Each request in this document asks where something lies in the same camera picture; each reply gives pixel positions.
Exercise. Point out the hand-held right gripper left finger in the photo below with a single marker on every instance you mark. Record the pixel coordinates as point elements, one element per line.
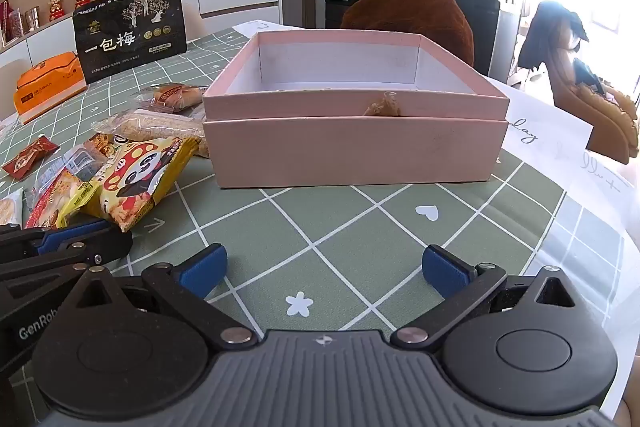
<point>205,269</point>

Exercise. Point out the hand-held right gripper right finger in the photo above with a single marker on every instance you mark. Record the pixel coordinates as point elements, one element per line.
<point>445,269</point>

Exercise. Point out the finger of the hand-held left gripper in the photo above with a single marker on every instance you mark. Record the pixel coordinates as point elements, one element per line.
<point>65,238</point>
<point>45,268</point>

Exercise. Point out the red cartoon snack packet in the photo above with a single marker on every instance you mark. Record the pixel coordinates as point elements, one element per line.
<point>52,199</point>

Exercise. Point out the white round cracker packet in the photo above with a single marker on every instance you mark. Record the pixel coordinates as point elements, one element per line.
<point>10,209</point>

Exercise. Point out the clear wrapper packet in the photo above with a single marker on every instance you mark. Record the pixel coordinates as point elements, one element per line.
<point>70,162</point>

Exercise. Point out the small red packet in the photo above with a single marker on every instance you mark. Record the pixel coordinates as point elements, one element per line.
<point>30,157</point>

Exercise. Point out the yellow panda snack packet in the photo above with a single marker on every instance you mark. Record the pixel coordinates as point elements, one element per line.
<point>145,177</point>

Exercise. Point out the beige rice bar packet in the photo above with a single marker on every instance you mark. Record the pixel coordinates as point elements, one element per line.
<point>150,127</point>

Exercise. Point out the pink cardboard box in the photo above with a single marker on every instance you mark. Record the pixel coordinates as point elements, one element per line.
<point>350,152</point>

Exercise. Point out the brown cake packet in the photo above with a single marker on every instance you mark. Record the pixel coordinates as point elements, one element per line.
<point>172,98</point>

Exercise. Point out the orange box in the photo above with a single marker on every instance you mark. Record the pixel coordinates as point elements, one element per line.
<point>47,82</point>

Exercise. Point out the tan padded coat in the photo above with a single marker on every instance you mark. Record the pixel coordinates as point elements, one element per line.
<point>575,102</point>

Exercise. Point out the black tree print snack bag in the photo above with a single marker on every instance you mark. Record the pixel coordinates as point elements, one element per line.
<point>130,32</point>

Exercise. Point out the glass jar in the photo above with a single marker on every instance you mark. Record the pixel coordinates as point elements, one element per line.
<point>16,24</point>

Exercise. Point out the black cabinet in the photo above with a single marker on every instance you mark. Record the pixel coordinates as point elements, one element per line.
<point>480,22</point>

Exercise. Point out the brown chair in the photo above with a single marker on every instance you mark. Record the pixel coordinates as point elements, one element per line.
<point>410,17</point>

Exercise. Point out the black jacket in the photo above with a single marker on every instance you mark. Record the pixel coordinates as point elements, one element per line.
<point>550,22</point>

